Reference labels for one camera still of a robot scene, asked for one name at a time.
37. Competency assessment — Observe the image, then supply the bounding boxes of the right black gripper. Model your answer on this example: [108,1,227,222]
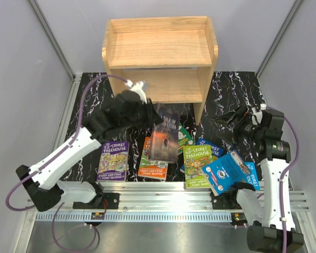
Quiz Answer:
[211,105,265,149]

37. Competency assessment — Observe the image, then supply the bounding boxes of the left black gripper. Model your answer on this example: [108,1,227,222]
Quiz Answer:
[120,98,164,130]

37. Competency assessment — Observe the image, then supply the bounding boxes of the dark Tale of Two Cities book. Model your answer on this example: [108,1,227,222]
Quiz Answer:
[149,104,180,163]

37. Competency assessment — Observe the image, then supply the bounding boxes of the orange 78-Storey Treehouse book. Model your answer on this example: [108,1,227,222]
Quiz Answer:
[137,137,168,180]

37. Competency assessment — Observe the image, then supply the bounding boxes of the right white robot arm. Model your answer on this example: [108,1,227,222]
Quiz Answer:
[201,104,304,252]

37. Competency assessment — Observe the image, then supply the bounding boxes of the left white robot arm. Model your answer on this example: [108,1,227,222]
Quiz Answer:
[16,89,162,212]

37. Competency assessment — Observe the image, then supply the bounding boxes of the dark blue 91-Storey Treehouse book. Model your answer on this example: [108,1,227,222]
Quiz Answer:
[195,138,224,158]

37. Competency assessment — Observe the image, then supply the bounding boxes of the green coin cover book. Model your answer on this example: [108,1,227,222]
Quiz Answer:
[178,123,195,154]

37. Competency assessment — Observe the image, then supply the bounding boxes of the green 65-Storey Treehouse book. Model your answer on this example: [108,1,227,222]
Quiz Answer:
[183,145,212,190]

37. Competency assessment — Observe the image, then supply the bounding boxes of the light blue paperback book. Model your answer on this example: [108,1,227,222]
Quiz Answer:
[201,151,251,196]

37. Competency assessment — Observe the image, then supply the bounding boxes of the wooden two-tier shelf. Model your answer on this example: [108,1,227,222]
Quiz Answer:
[102,16,219,124]

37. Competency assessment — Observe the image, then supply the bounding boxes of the purple 52-Storey Treehouse book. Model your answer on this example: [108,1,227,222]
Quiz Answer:
[96,141,129,181]

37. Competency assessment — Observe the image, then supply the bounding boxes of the blue Storey Treehouse book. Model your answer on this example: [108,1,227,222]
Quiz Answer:
[245,162,261,191]

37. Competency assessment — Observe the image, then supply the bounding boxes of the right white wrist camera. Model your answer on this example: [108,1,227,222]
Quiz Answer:
[251,103,266,125]

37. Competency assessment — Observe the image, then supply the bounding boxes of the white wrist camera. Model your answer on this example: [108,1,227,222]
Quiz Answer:
[251,103,266,125]
[125,79,149,103]

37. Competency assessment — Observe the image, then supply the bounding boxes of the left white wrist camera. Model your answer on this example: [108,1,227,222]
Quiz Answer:
[125,79,149,103]

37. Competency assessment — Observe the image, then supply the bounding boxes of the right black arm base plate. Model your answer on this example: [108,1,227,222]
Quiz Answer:
[210,193,242,210]

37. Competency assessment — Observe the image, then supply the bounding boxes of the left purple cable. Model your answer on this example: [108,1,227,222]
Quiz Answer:
[5,74,130,251]

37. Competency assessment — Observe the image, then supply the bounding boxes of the purple cable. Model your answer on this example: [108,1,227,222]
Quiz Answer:
[208,106,300,253]
[5,74,130,251]

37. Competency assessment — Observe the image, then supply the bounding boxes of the aluminium rail frame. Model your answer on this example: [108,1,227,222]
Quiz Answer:
[14,73,316,253]

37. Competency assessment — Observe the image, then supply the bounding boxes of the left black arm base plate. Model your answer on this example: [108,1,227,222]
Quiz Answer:
[73,192,120,210]

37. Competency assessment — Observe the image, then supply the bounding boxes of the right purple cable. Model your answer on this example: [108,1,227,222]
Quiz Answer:
[208,106,300,253]

